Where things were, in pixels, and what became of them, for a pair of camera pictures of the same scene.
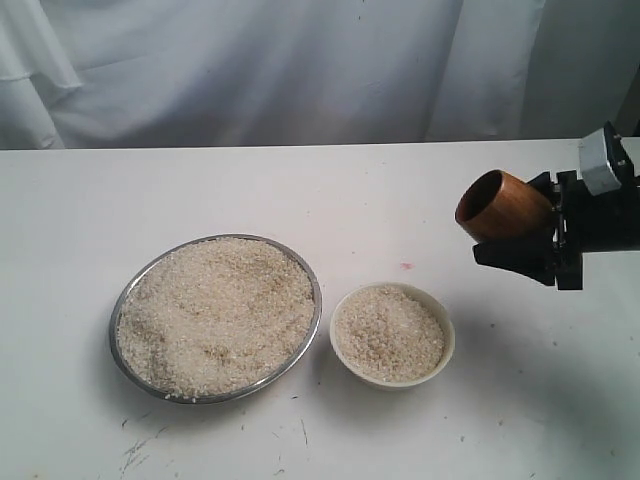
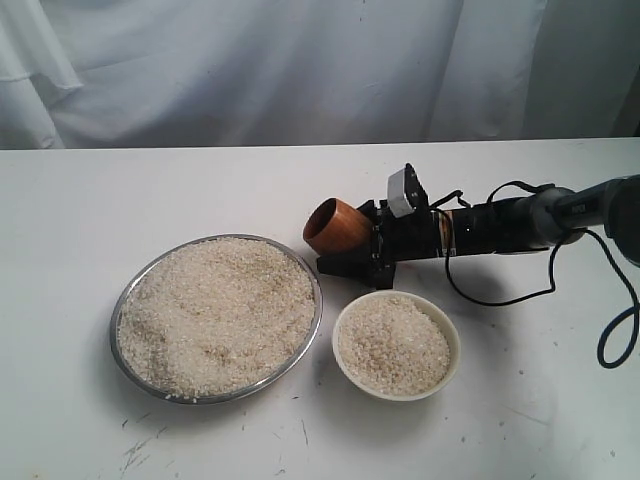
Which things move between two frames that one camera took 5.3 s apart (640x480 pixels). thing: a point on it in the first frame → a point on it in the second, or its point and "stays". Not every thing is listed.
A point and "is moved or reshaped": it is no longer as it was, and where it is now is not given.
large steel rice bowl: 213,317 stays
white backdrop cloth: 186,73 stays
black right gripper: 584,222 → 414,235
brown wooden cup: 497,207 is moved or reshaped
